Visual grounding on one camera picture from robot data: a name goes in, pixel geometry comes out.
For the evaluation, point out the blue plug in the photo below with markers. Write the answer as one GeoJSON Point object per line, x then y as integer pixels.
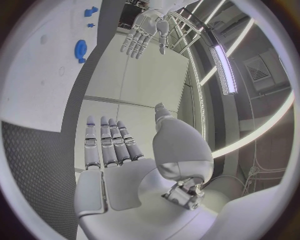
{"type": "Point", "coordinates": [90, 12]}

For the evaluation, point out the white task board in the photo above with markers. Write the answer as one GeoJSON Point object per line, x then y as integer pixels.
{"type": "Point", "coordinates": [46, 93]}

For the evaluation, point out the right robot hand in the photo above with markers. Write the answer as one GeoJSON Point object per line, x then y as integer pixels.
{"type": "Point", "coordinates": [131, 187]}

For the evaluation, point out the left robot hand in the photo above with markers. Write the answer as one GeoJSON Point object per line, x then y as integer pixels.
{"type": "Point", "coordinates": [147, 24]}

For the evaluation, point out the glowing light bar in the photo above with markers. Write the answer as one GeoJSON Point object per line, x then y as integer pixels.
{"type": "Point", "coordinates": [226, 69]}

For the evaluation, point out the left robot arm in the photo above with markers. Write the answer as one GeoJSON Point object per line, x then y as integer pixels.
{"type": "Point", "coordinates": [164, 3]}

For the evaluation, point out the blue gear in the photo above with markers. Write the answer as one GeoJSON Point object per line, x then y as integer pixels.
{"type": "Point", "coordinates": [78, 49]}

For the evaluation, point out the blue peg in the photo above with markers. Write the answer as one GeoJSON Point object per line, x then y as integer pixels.
{"type": "Point", "coordinates": [91, 25]}
{"type": "Point", "coordinates": [81, 60]}

